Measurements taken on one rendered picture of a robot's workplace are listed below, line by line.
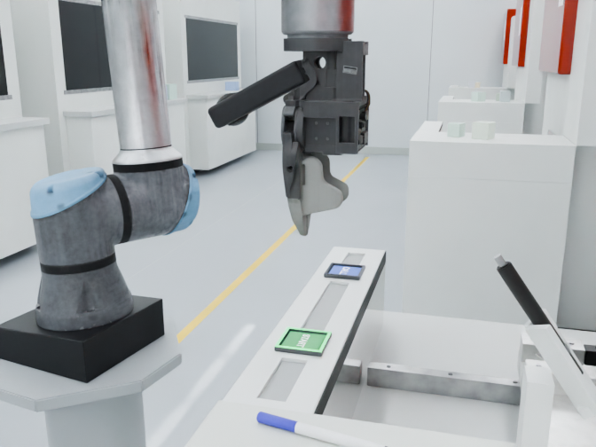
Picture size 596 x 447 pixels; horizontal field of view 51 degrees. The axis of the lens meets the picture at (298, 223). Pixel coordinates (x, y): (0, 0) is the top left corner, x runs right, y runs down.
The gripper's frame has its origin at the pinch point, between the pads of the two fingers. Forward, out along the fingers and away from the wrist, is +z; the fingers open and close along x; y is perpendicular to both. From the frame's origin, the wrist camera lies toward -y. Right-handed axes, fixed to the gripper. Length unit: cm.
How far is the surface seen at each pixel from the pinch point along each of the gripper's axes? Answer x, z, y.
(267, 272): 284, 111, -95
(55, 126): 347, 32, -281
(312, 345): -1.0, 14.3, 2.0
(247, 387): -11.3, 14.7, -2.3
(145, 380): 10.8, 29.2, -26.6
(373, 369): 17.0, 25.9, 7.0
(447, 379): 16.9, 26.0, 17.5
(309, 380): -8.4, 14.7, 3.5
